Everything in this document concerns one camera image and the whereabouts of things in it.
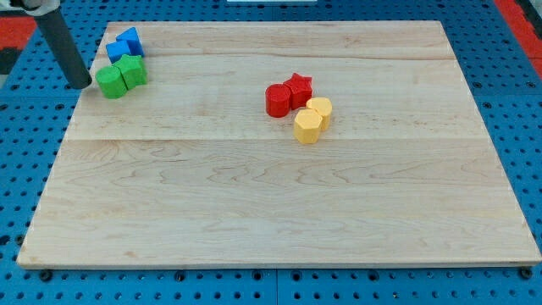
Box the blue cube block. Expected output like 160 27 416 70
106 41 131 64

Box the yellow hexagon block front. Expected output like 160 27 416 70
293 109 323 144

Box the yellow hexagon block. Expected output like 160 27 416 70
293 109 323 144
306 97 333 131

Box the red cylinder block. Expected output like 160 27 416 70
265 84 291 118

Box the yellow hexagon block rear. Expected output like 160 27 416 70
306 97 333 131

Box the red star block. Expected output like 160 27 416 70
284 73 312 110

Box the light wooden board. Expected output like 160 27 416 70
17 20 541 270

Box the green star block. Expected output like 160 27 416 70
113 54 147 90

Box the green cylinder block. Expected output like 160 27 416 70
96 65 128 99

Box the blue triangular prism block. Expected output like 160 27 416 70
116 27 145 57

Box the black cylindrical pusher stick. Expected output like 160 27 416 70
35 5 92 89

